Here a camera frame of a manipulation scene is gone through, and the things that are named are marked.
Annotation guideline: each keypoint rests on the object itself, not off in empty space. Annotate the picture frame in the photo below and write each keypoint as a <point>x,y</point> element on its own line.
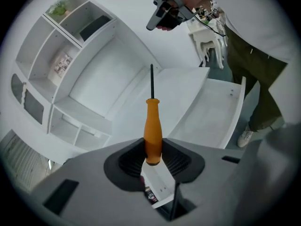
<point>63,63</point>

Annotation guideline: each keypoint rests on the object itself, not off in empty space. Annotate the black storage box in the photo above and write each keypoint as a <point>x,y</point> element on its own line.
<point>94,28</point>

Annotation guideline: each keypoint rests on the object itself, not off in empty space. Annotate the person's white shirt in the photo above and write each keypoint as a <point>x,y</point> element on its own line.
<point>254,15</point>

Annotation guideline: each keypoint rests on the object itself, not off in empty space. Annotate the white ornate table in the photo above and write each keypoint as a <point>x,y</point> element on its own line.
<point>207,41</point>

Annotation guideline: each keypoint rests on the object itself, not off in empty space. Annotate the person's left white shoe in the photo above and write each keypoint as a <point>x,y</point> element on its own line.
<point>245,138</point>

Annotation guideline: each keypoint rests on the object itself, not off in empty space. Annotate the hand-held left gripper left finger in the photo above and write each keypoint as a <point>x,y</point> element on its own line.
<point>94,185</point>

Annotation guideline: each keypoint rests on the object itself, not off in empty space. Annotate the black-white patterned blocks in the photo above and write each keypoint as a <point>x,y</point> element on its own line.
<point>211,9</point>

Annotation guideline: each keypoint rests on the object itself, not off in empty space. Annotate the person's right hand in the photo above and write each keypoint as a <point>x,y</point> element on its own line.
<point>164,28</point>

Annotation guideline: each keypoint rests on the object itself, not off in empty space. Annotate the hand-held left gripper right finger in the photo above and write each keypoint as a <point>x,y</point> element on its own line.
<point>211,178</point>

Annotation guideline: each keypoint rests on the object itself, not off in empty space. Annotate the person's olive trousers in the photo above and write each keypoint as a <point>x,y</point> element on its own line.
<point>256,79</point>

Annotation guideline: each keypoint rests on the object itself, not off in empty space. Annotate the white shelf cabinet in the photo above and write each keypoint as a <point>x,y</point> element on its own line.
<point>101,83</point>

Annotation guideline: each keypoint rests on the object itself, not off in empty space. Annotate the white drawer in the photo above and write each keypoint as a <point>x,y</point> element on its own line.
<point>207,112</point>

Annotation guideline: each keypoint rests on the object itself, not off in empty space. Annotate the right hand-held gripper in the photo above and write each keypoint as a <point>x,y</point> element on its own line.
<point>178,2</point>

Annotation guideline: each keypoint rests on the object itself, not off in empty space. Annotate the green plant in pink vase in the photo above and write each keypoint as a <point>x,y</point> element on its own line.
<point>58,7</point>

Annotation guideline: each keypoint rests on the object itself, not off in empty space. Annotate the small dark bottles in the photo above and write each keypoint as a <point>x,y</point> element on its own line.
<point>150,195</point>

